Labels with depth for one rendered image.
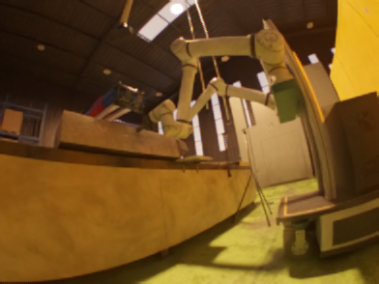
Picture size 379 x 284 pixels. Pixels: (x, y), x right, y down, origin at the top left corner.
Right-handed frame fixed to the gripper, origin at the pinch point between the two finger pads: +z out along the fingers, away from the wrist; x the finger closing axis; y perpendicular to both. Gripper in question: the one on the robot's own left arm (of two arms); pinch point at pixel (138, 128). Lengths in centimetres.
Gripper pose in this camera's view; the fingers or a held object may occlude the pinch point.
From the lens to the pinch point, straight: 122.2
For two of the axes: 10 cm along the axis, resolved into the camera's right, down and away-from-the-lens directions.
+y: -2.4, -9.0, 3.5
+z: -7.6, 4.0, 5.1
